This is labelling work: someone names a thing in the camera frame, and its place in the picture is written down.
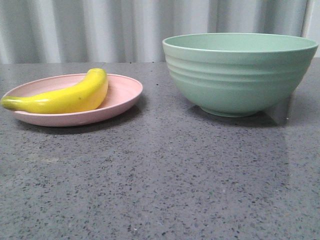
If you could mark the pink plate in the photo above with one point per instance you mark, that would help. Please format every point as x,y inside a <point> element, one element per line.
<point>123,92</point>

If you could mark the green ribbed bowl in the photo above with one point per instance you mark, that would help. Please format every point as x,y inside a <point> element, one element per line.
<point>237,74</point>

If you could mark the yellow banana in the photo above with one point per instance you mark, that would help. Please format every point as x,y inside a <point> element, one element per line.
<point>86,95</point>

